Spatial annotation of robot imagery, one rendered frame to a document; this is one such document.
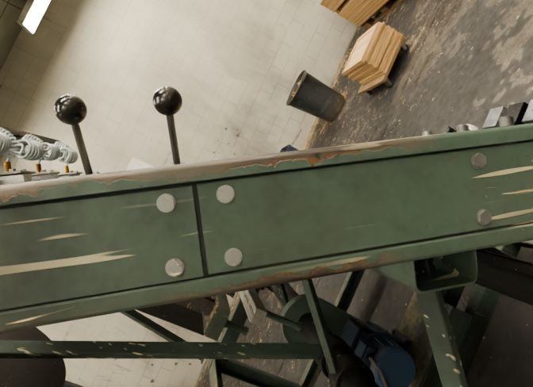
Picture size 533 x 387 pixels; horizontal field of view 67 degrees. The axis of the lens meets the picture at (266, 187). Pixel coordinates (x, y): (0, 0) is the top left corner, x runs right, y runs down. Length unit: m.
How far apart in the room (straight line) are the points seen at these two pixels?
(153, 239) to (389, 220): 0.20
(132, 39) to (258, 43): 1.84
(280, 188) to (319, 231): 0.05
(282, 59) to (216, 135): 1.55
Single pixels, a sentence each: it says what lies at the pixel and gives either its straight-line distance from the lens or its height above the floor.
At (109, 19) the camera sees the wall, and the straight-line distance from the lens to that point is 6.60.
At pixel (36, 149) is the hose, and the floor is 1.83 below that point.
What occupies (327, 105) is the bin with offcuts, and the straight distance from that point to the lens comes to 5.37.
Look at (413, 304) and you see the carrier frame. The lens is 1.93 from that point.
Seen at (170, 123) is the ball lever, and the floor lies 1.42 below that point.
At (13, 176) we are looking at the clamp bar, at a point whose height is 1.80.
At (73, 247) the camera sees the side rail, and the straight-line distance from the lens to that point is 0.35.
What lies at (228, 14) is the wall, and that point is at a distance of 6.60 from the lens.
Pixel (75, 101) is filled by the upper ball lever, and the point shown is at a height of 1.53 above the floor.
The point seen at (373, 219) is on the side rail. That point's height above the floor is 1.21.
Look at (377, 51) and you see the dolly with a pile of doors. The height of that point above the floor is 0.29.
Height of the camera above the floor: 1.37
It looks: 10 degrees down
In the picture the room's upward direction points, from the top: 65 degrees counter-clockwise
